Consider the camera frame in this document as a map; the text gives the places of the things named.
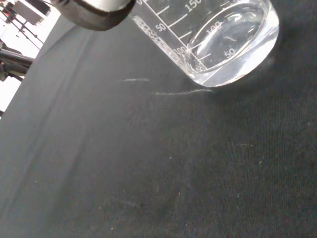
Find black tripod stand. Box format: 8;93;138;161
0;41;34;82

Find black bench cloth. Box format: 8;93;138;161
0;0;317;238

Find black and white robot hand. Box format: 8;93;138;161
48;0;136;32

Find grey metal box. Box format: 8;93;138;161
13;0;50;25

